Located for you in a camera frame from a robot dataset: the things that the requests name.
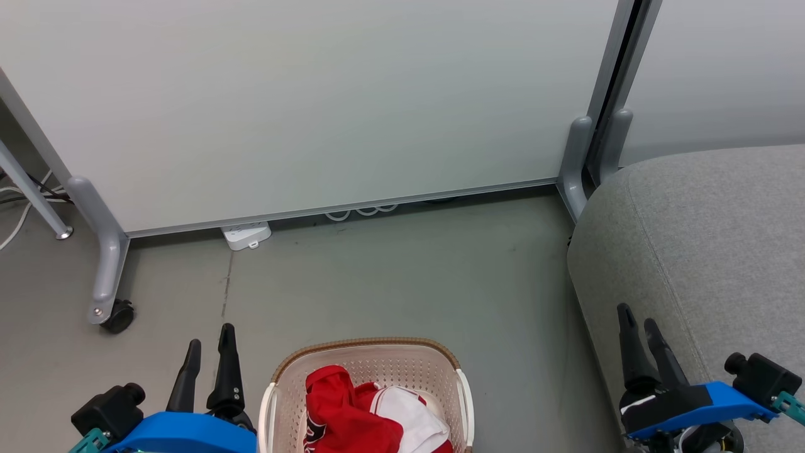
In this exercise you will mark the white power strip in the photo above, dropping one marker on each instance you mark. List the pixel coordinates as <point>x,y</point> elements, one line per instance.
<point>246,234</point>

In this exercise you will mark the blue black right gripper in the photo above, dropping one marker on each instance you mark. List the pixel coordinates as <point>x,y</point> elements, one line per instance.
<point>685,406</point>

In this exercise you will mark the grey fabric sofa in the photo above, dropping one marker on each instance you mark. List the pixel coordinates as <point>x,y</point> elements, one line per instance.
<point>710,245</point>

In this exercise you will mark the grey metal table leg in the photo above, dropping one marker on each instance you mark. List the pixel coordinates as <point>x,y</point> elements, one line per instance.
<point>31,195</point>

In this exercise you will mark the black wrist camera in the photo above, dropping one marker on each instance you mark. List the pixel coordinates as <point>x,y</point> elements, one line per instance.
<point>761,377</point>
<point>110,409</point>

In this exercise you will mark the cream perforated laundry basket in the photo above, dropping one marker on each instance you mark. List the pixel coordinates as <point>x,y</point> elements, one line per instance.
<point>377,362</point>

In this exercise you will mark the teal camera plug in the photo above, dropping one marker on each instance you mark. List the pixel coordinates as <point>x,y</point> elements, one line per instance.
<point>791,408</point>
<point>91,441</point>

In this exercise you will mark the teal right camera plug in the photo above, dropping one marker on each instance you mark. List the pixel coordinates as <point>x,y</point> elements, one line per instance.
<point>791,408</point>

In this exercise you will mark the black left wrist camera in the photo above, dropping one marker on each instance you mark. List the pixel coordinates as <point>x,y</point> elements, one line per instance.
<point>110,409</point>

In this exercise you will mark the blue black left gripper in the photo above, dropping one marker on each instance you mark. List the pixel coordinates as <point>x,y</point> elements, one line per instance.
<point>188,434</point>

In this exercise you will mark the grey partition foot with caster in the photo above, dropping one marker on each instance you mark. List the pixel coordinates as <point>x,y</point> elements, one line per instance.
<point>107,251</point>

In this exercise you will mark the red jersey with black print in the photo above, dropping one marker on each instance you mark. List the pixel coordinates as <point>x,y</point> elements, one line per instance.
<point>339,409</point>

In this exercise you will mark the red and white garment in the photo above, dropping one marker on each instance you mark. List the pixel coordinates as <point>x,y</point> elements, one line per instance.
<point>412,418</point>

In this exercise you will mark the narrow white partition panel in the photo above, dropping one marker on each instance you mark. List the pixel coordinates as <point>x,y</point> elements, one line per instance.
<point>723,69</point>

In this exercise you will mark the large white partition panel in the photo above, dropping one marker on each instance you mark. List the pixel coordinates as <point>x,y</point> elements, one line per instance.
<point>314,107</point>

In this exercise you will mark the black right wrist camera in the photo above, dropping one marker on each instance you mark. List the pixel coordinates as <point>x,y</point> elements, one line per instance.
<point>761,377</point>

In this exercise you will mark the teal left camera plug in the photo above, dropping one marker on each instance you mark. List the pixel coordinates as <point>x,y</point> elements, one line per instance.
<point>91,441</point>

